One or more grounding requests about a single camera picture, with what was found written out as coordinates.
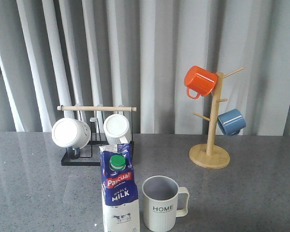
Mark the orange mug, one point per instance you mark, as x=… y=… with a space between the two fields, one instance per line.
x=199 y=82

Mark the blue white milk carton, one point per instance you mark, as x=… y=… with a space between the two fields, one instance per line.
x=120 y=201

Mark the black wire mug rack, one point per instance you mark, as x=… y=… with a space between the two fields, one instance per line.
x=89 y=155

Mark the grey pleated curtain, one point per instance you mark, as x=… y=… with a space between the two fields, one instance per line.
x=136 y=53

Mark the wooden mug tree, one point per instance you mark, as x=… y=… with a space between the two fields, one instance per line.
x=209 y=155

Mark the blue mug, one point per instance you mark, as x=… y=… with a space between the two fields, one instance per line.
x=231 y=122

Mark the white ribbed mug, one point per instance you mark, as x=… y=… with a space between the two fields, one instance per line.
x=117 y=129

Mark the cream HOME mug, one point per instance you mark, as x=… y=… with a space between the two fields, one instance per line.
x=164 y=201

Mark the white round smiley mug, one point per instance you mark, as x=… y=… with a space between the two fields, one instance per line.
x=69 y=132

